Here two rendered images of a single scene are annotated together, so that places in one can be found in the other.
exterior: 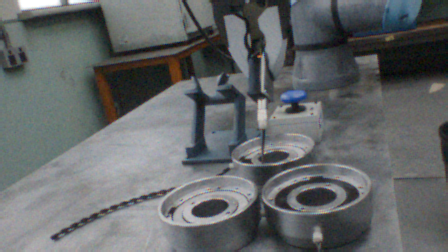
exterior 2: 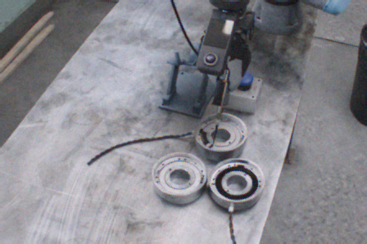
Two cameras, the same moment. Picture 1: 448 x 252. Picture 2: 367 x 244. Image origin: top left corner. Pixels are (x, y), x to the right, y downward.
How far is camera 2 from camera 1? 53 cm
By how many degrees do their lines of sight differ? 27
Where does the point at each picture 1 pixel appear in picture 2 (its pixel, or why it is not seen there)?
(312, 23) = not seen: outside the picture
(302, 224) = (225, 203)
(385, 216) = (268, 194)
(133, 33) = not seen: outside the picture
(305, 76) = (261, 19)
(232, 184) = (193, 159)
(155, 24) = not seen: outside the picture
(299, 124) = (243, 101)
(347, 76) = (292, 28)
